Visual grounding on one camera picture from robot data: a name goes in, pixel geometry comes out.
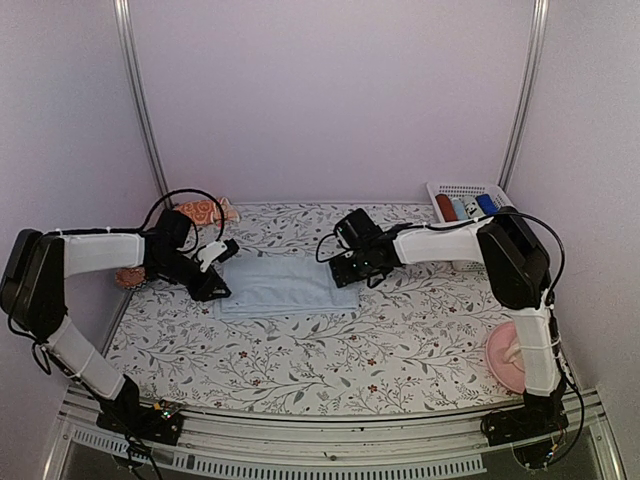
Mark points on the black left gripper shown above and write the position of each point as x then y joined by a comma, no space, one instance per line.
202,292

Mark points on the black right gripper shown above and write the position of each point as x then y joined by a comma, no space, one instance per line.
345,276

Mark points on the light blue terry towel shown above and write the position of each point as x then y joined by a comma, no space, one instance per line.
283,285

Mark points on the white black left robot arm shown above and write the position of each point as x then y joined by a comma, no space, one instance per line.
40,290

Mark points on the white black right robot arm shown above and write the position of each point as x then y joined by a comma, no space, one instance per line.
517,266

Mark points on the orange patterned towel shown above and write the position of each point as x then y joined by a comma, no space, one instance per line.
205,212

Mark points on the dark red rolled towel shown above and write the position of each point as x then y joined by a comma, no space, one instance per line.
446,208

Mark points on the light blue rolled towel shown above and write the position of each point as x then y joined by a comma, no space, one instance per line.
459,208

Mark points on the white perforated plastic basket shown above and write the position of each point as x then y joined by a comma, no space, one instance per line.
465,191

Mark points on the panda print rolled towel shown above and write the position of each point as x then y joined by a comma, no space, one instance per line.
472,207

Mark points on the dark blue rolled towel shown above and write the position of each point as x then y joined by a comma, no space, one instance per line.
487,204

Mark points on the cream ceramic mug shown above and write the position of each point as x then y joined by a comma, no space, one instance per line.
513,356

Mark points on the pink saucer plate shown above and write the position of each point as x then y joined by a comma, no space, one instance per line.
506,375

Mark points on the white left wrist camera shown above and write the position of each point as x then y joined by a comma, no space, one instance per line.
217,251

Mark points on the aluminium front rail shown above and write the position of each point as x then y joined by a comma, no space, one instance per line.
441,445

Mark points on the left aluminium frame post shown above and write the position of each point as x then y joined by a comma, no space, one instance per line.
126,37

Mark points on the aluminium frame post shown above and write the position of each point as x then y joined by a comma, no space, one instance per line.
531,68
126,37

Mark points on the right aluminium frame post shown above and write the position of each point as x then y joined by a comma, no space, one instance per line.
531,68

